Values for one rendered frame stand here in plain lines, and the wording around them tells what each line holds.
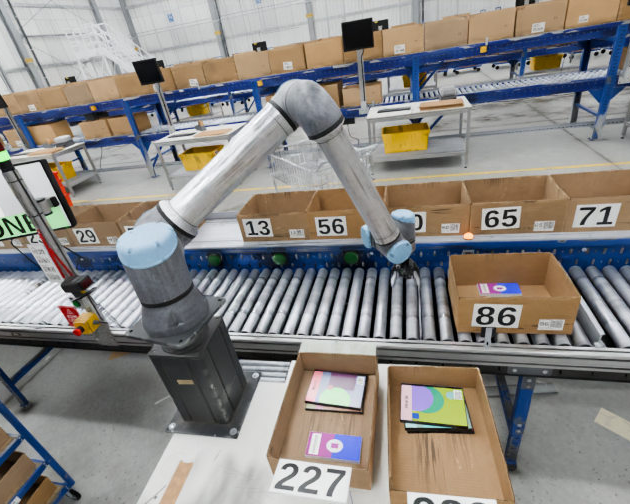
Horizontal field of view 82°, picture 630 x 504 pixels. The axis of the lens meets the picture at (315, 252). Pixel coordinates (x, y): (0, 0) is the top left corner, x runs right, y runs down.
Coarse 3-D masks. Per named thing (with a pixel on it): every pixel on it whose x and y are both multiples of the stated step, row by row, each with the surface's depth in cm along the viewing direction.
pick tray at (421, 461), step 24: (432, 384) 120; (456, 384) 118; (480, 384) 110; (480, 408) 111; (480, 432) 105; (408, 456) 102; (432, 456) 101; (456, 456) 100; (480, 456) 99; (408, 480) 97; (432, 480) 96; (456, 480) 95; (480, 480) 94; (504, 480) 89
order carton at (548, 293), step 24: (456, 264) 157; (480, 264) 155; (504, 264) 153; (528, 264) 150; (552, 264) 145; (456, 288) 136; (528, 288) 153; (552, 288) 145; (576, 288) 126; (456, 312) 138; (528, 312) 129; (552, 312) 127; (576, 312) 125
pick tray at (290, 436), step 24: (312, 360) 131; (336, 360) 128; (360, 360) 126; (288, 384) 118; (288, 408) 117; (288, 432) 114; (336, 432) 111; (360, 432) 110; (288, 456) 107; (360, 480) 95
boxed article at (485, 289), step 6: (480, 288) 156; (486, 288) 155; (492, 288) 155; (498, 288) 154; (504, 288) 154; (510, 288) 153; (516, 288) 153; (480, 294) 153; (486, 294) 153; (492, 294) 152; (498, 294) 152; (504, 294) 151; (510, 294) 150; (516, 294) 150
